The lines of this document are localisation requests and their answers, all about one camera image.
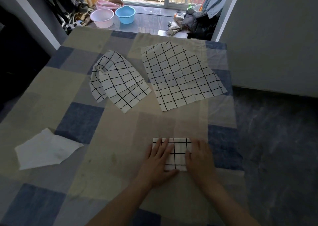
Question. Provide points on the person's right hand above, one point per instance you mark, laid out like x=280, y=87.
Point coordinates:
x=201, y=163

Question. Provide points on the person's left hand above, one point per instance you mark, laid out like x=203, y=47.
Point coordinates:
x=156, y=168

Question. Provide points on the white black-grid cloth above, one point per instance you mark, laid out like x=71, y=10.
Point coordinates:
x=181, y=76
x=121, y=84
x=179, y=150

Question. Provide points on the plain white cloth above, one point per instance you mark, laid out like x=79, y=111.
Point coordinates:
x=47, y=150

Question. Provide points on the person's left forearm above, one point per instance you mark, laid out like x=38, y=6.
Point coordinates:
x=119, y=206

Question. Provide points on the person's right forearm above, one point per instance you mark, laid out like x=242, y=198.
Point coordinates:
x=228, y=208

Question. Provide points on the blue beige patchwork tablecloth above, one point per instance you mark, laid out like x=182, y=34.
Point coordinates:
x=74, y=89

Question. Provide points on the white flat box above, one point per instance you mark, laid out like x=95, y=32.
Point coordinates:
x=179, y=34

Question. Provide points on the dark clothes heap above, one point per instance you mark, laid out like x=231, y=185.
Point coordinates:
x=198, y=25

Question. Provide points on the blue plastic basin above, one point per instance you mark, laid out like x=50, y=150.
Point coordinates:
x=125, y=15

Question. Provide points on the pale pink plastic basin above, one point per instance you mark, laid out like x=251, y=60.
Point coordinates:
x=102, y=19

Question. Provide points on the blue-grey hanging garment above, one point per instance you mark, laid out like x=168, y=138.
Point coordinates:
x=215, y=2

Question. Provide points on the pile of shoes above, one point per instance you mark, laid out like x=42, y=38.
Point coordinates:
x=79, y=18

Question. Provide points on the bright pink plastic basin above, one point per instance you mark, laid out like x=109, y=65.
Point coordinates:
x=105, y=4

